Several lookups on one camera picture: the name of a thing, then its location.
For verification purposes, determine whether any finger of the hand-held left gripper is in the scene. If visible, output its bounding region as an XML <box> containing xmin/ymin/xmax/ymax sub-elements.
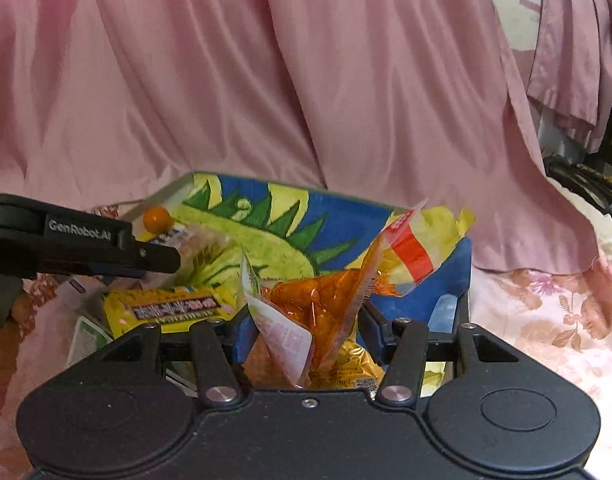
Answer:
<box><xmin>131</xmin><ymin>239</ymin><xmax>182</xmax><ymax>277</ymax></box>

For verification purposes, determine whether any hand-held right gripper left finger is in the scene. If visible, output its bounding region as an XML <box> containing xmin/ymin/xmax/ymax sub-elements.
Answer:
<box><xmin>88</xmin><ymin>305</ymin><xmax>255</xmax><ymax>409</ymax></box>

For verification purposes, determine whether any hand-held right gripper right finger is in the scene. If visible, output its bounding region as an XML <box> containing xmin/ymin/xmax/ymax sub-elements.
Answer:
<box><xmin>358</xmin><ymin>302</ymin><xmax>520</xmax><ymax>407</ymax></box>

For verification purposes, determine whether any small orange ball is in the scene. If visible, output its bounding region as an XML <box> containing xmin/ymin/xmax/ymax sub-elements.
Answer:
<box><xmin>142</xmin><ymin>206</ymin><xmax>173</xmax><ymax>234</ymax></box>

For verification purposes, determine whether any long clear nut bar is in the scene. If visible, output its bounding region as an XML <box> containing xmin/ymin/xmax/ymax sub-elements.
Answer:
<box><xmin>158</xmin><ymin>227</ymin><xmax>233</xmax><ymax>287</ymax></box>

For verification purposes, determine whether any orange packet white green label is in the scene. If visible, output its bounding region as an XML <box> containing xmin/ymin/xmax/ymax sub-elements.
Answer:
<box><xmin>240</xmin><ymin>252</ymin><xmax>368</xmax><ymax>392</ymax></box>

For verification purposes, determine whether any yellow green snack packet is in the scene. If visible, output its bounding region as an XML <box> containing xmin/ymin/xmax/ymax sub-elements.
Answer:
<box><xmin>102</xmin><ymin>286</ymin><xmax>238</xmax><ymax>340</ymax></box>

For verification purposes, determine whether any golden yellow snack packet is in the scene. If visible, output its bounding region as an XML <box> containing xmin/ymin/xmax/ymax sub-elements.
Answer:
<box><xmin>245</xmin><ymin>339</ymin><xmax>388</xmax><ymax>392</ymax></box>

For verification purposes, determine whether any grey cardboard tray box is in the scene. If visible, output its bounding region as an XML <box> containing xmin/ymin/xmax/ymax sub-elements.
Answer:
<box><xmin>120</xmin><ymin>170</ymin><xmax>473</xmax><ymax>397</ymax></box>

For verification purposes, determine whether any clear orange packet red stripe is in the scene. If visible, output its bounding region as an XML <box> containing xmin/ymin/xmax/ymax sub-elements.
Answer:
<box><xmin>311</xmin><ymin>198</ymin><xmax>438</xmax><ymax>367</ymax></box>

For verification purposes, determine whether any white green snack packet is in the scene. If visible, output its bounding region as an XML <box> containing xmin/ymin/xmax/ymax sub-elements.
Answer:
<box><xmin>67</xmin><ymin>314</ymin><xmax>115</xmax><ymax>377</ymax></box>

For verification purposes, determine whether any colourful painted paper liner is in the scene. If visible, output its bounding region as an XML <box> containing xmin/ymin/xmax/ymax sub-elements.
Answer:
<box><xmin>136</xmin><ymin>172</ymin><xmax>478</xmax><ymax>397</ymax></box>

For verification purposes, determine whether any floral bed sheet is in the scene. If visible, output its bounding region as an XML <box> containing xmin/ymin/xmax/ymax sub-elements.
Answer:
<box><xmin>0</xmin><ymin>200</ymin><xmax>612</xmax><ymax>480</ymax></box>

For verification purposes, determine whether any large pink cloth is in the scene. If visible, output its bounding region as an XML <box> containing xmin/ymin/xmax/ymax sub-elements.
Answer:
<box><xmin>0</xmin><ymin>0</ymin><xmax>600</xmax><ymax>275</ymax></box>

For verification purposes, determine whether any pink window curtain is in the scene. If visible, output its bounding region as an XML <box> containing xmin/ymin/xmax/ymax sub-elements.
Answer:
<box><xmin>527</xmin><ymin>0</ymin><xmax>612</xmax><ymax>155</ymax></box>

